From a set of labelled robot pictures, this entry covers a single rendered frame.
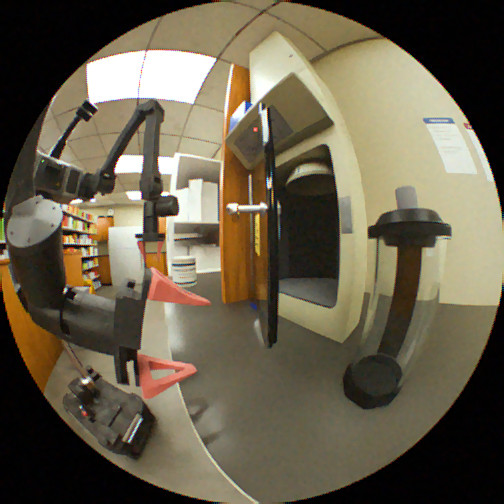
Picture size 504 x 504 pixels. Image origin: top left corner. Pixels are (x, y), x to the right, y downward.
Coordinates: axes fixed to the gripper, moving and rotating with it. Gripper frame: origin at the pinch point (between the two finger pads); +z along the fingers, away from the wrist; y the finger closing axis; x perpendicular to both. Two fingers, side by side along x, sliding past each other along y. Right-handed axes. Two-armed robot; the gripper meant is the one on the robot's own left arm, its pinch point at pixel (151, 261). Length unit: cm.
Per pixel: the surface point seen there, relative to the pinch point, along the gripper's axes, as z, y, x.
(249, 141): -35.2, 25.5, -22.8
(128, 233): -50, -109, 442
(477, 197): -23, 76, -97
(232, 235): -7.7, 27.0, -8.7
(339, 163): -20, 32, -44
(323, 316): 11, 32, -40
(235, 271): 4.9, 27.7, -8.7
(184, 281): 13.1, 13.4, 20.6
